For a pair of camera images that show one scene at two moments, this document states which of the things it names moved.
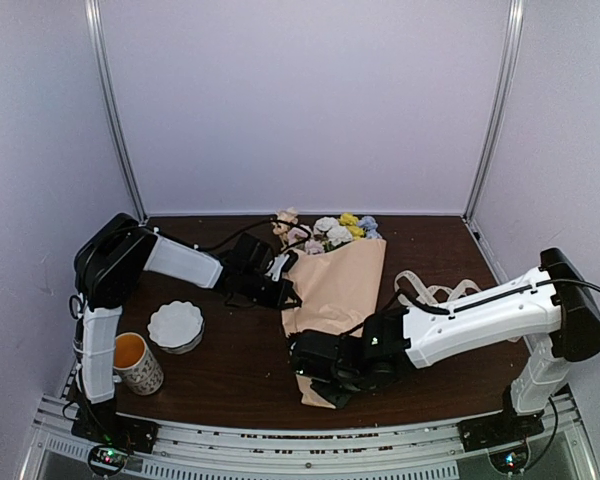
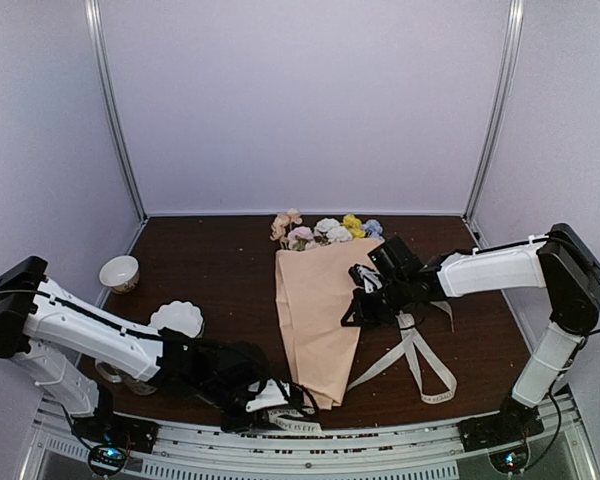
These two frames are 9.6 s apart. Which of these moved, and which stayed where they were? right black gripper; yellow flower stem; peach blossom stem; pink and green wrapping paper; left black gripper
Moved: left black gripper; right black gripper
Stayed: peach blossom stem; pink and green wrapping paper; yellow flower stem
